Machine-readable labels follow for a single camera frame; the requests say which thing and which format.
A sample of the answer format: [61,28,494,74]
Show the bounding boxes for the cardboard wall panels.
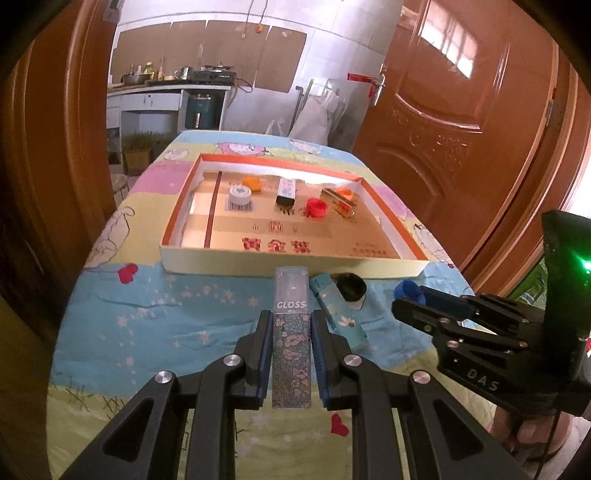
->
[113,18,308,93]

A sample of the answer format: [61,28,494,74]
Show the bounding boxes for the brown wooden door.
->
[353,0,559,278]

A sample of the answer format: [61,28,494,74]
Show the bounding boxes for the white plastic bags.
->
[288,80,347,148]

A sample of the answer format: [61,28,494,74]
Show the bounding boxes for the white cartoon cat box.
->
[276,178,297,206]

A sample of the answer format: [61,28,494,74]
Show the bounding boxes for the black gas stove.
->
[191,65,237,86]

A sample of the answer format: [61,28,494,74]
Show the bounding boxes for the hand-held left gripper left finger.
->
[60,309,274,480]

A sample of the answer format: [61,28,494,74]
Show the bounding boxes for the teal flower-print box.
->
[308,273,369,352]

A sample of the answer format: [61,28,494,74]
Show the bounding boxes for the brown wooden door frame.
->
[0,0,118,296]

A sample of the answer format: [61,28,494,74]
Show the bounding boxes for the gold rectangular box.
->
[321,187,357,217]

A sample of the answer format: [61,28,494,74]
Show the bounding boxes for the planter with green shoots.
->
[122,130,174,176]

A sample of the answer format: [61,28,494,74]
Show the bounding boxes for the white kitchen counter cabinet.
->
[107,83,232,134]

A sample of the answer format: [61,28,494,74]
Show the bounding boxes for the printed cartoon blanket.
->
[46,129,499,480]

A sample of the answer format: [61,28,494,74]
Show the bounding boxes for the person's right hand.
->
[492,406,555,455]

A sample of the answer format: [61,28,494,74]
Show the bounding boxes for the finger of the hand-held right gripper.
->
[392,296,444,334]
[418,286,469,319]

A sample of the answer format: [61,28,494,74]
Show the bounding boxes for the blue bottle cap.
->
[394,279,423,303]

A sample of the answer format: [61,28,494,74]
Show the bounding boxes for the green printed carton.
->
[508,263,548,303]

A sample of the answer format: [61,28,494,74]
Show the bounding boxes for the metal door handle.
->
[373,65,387,106]

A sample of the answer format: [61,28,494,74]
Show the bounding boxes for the floral clear-top box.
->
[271,266,314,409]

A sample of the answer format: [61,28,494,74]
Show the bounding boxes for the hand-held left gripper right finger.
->
[310,309,529,480]

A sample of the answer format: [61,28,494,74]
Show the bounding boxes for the dark green air fryer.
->
[185,90,226,131]

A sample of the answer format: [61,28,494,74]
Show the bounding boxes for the black bottle cap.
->
[333,272,369,303]

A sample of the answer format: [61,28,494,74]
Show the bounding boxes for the shallow cardboard tray box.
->
[159,153,430,280]

